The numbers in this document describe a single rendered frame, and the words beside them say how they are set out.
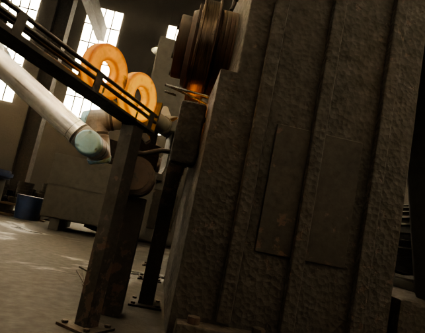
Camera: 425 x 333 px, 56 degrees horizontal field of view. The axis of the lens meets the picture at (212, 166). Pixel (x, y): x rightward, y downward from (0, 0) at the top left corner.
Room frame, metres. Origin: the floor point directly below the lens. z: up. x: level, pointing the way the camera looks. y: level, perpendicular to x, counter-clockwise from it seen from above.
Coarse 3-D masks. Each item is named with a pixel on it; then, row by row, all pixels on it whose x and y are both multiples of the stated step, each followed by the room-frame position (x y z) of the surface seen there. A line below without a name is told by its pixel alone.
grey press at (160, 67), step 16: (160, 48) 4.22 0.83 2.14; (160, 64) 4.23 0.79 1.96; (160, 80) 4.23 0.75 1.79; (176, 80) 4.28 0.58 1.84; (160, 96) 4.24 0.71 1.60; (176, 96) 4.29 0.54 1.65; (176, 112) 4.30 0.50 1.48; (160, 176) 4.48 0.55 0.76; (160, 192) 4.55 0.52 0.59; (176, 208) 4.62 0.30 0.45; (144, 240) 4.57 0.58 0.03
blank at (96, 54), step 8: (88, 48) 1.03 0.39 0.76; (96, 48) 1.02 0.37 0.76; (104, 48) 1.04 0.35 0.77; (112, 48) 1.06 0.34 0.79; (88, 56) 1.01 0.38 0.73; (96, 56) 1.02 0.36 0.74; (104, 56) 1.05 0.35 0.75; (112, 56) 1.07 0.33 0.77; (120, 56) 1.10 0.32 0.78; (96, 64) 1.03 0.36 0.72; (112, 64) 1.09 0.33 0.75; (120, 64) 1.10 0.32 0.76; (112, 72) 1.11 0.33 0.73; (120, 72) 1.11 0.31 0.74; (88, 80) 1.02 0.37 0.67; (112, 80) 1.10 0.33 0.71; (120, 80) 1.12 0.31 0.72; (104, 88) 1.07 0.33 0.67; (112, 88) 1.10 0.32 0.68; (112, 96) 1.10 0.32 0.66
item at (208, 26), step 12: (204, 12) 1.50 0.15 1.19; (216, 12) 1.53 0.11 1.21; (204, 24) 1.50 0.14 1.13; (216, 24) 1.51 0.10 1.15; (204, 36) 1.51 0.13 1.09; (204, 48) 1.52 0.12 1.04; (192, 60) 1.53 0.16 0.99; (204, 60) 1.54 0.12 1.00; (192, 72) 1.57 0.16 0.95; (204, 72) 1.57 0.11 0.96; (192, 84) 1.62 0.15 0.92
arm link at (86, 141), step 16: (0, 48) 1.39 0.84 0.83; (0, 64) 1.37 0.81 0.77; (16, 64) 1.39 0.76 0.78; (16, 80) 1.37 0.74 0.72; (32, 80) 1.39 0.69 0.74; (32, 96) 1.38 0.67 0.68; (48, 96) 1.39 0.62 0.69; (48, 112) 1.39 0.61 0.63; (64, 112) 1.39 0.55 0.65; (64, 128) 1.39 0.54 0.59; (80, 128) 1.39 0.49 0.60; (80, 144) 1.38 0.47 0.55; (96, 144) 1.39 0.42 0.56
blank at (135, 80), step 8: (136, 72) 1.18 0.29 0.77; (128, 80) 1.15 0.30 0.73; (136, 80) 1.17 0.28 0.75; (144, 80) 1.20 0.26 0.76; (128, 88) 1.15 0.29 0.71; (136, 88) 1.18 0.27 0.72; (144, 88) 1.21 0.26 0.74; (152, 88) 1.24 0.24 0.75; (144, 96) 1.24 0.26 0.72; (152, 96) 1.25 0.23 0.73; (120, 104) 1.16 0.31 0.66; (144, 104) 1.24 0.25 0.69; (152, 104) 1.26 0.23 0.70; (128, 112) 1.17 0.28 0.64; (136, 112) 1.20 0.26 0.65; (144, 120) 1.24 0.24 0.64
